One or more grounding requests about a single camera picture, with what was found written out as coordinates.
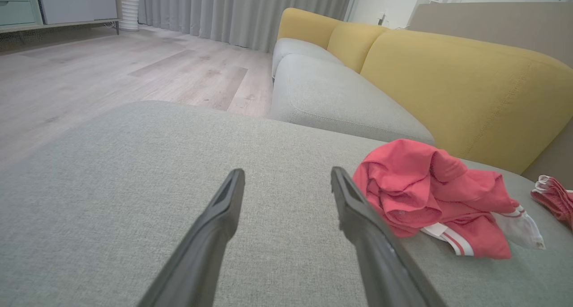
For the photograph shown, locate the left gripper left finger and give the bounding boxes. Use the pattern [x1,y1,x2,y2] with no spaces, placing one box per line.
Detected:
[137,168,246,307]

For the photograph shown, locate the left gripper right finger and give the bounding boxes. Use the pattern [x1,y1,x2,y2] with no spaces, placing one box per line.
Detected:
[330,166,449,307]

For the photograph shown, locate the red Bulls 23 jersey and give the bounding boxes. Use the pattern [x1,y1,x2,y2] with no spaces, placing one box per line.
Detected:
[352,139,546,260]

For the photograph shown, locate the red shorts with white stripes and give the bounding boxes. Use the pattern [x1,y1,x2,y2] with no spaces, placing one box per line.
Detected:
[531,175,573,232]

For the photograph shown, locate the large grey sofa ottoman cushion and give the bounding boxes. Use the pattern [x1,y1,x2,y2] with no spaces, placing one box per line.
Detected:
[0,100,573,307]

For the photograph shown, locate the grey sofa seat cushion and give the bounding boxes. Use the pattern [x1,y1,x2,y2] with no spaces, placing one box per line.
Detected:
[271,38,345,77]
[268,54,436,145]

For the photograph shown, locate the large yellow sofa back cushion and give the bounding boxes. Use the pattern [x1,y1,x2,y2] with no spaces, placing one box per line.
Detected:
[360,29,573,175]

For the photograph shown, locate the small yellow sofa back cushion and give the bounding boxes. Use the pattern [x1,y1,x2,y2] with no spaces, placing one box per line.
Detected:
[326,22,391,73]
[277,8,344,51]

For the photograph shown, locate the grey pleated curtain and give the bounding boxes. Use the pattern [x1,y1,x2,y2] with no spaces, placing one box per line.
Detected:
[136,0,355,53]

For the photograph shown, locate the white ribbed floor vase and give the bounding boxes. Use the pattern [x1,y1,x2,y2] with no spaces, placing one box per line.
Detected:
[118,0,140,32]

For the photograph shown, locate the beige partition panel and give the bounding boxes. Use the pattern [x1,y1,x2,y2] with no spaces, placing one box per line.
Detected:
[408,1,573,69]

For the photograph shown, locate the pale green and white cabinet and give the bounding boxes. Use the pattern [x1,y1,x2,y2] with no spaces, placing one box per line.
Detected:
[0,0,123,34]

